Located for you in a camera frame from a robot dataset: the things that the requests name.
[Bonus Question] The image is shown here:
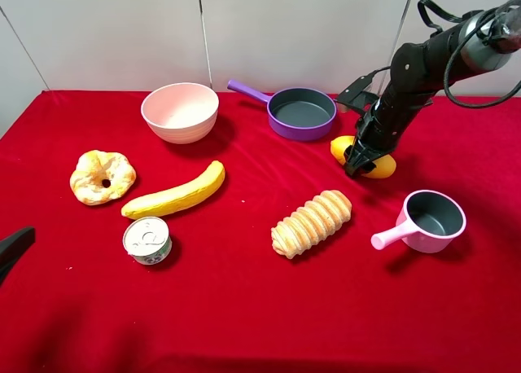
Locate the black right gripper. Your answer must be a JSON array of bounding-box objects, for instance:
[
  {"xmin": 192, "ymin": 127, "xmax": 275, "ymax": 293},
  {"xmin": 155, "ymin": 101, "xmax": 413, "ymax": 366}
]
[{"xmin": 344, "ymin": 81, "xmax": 432, "ymax": 177}]

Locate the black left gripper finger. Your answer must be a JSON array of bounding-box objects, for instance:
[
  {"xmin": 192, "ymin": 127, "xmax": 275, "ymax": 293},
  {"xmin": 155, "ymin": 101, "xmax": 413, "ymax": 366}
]
[{"xmin": 0, "ymin": 226, "xmax": 36, "ymax": 283}]

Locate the yellow toy mango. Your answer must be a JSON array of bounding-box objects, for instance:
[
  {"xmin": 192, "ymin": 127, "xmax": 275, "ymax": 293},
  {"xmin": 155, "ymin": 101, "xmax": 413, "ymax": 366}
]
[{"xmin": 330, "ymin": 135, "xmax": 396, "ymax": 179}]

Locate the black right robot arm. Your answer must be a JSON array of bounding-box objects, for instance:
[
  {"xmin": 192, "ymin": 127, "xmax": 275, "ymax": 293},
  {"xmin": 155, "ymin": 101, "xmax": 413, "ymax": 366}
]
[{"xmin": 336, "ymin": 0, "xmax": 520, "ymax": 176}]

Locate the striped toy bread loaf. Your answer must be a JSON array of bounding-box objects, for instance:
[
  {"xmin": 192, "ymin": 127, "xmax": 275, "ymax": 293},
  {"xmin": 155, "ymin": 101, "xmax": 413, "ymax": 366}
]
[{"xmin": 271, "ymin": 190, "xmax": 352, "ymax": 259}]

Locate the purple toy frying pan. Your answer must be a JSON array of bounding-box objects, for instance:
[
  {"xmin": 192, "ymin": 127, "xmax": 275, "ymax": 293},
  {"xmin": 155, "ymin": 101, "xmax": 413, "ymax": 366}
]
[{"xmin": 227, "ymin": 80, "xmax": 337, "ymax": 142}]

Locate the pink toy saucepan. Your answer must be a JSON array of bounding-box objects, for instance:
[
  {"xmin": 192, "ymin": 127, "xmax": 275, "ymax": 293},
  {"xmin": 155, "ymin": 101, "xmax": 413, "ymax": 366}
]
[{"xmin": 370, "ymin": 190, "xmax": 466, "ymax": 253}]

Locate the small tin can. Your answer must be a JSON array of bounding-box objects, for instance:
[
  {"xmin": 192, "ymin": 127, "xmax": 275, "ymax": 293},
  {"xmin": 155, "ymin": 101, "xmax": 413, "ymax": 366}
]
[{"xmin": 122, "ymin": 217, "xmax": 172, "ymax": 265}]

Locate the red table cloth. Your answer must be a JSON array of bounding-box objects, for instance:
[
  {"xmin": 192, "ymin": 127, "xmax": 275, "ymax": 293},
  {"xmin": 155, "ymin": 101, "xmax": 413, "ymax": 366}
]
[{"xmin": 1, "ymin": 91, "xmax": 520, "ymax": 372}]

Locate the yellow toy banana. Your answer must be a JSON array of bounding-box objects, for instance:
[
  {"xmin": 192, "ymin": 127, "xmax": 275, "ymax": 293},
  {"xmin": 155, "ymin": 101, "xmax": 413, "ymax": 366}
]
[{"xmin": 120, "ymin": 160, "xmax": 225, "ymax": 220}]

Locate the pink bowl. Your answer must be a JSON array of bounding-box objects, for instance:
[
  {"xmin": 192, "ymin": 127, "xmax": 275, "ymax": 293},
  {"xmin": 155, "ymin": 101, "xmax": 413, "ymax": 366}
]
[{"xmin": 141, "ymin": 82, "xmax": 219, "ymax": 144}]

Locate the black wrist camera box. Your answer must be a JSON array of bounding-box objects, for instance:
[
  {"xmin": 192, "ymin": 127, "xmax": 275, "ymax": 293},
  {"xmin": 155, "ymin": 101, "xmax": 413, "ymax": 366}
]
[{"xmin": 335, "ymin": 72, "xmax": 379, "ymax": 116}]

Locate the toy ring bread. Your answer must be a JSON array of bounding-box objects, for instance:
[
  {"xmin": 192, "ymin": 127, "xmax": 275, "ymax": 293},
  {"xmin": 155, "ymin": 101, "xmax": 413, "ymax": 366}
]
[{"xmin": 69, "ymin": 150, "xmax": 137, "ymax": 206}]

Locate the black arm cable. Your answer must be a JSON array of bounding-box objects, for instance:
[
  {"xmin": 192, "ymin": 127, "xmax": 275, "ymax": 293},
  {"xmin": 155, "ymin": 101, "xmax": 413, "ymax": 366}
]
[{"xmin": 417, "ymin": 0, "xmax": 521, "ymax": 109}]

